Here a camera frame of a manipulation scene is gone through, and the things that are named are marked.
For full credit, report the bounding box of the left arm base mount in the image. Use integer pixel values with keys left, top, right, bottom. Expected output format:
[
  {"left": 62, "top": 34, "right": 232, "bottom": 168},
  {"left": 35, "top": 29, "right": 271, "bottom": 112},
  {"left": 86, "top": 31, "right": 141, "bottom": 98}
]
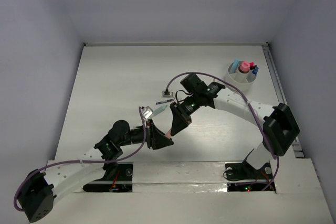
[{"left": 82, "top": 163, "right": 133, "bottom": 193}]

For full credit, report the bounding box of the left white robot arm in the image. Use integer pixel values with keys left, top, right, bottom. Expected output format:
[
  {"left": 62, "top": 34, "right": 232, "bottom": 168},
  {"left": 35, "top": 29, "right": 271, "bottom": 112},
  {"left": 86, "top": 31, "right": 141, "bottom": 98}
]
[{"left": 14, "top": 119, "right": 174, "bottom": 223}]

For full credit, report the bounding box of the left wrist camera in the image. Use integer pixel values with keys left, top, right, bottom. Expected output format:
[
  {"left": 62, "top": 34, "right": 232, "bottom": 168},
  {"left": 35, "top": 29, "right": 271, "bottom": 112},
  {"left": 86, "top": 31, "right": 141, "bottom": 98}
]
[{"left": 140, "top": 106, "right": 154, "bottom": 120}]

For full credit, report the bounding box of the orange pastel highlighter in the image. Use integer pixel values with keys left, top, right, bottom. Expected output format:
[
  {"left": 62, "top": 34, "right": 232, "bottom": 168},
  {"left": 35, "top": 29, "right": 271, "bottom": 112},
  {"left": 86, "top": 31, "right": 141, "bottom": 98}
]
[{"left": 165, "top": 129, "right": 172, "bottom": 138}]

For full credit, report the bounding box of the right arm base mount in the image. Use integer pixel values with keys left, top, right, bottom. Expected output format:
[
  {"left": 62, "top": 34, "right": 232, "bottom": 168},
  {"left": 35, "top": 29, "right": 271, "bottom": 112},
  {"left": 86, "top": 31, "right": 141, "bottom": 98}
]
[{"left": 222, "top": 162, "right": 279, "bottom": 192}]

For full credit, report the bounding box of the clear blue capped pen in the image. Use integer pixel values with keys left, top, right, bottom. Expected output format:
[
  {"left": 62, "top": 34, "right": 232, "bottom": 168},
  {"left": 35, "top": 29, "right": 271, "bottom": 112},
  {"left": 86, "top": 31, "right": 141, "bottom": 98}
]
[{"left": 251, "top": 66, "right": 259, "bottom": 77}]

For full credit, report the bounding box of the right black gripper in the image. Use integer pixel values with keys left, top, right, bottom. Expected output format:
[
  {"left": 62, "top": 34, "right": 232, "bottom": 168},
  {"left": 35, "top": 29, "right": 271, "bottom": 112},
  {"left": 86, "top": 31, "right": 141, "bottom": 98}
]
[{"left": 170, "top": 93, "right": 201, "bottom": 136}]

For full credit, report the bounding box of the green pastel highlighter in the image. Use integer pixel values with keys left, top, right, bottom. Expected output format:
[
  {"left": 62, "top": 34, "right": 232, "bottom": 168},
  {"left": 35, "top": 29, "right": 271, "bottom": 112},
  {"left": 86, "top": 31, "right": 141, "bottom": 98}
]
[{"left": 151, "top": 105, "right": 167, "bottom": 117}]

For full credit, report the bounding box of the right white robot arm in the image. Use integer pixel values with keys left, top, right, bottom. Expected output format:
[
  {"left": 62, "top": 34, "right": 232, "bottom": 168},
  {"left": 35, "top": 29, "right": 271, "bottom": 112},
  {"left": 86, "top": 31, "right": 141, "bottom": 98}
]
[{"left": 170, "top": 72, "right": 300, "bottom": 178}]

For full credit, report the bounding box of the white round pen holder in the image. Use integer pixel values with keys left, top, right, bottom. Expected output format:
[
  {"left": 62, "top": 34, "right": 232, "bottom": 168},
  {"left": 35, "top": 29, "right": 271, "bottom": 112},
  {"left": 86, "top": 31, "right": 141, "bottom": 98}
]
[{"left": 224, "top": 61, "right": 257, "bottom": 92}]

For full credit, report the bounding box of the dark blue gel pen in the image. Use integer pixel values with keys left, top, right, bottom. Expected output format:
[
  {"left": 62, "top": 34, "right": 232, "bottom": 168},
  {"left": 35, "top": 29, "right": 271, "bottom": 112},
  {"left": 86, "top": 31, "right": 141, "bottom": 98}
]
[{"left": 155, "top": 99, "right": 174, "bottom": 105}]

